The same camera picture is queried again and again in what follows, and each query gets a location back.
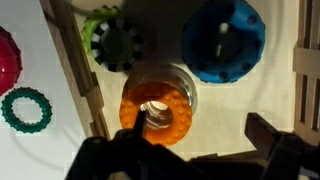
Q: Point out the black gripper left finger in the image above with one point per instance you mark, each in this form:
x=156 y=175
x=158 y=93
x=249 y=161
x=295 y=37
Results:
x=140 y=123

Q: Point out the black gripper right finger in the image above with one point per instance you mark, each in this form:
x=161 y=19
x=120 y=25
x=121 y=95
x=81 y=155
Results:
x=263 y=133

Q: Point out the slatted wooden tray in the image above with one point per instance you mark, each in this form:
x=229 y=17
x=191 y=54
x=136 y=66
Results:
x=83 y=83

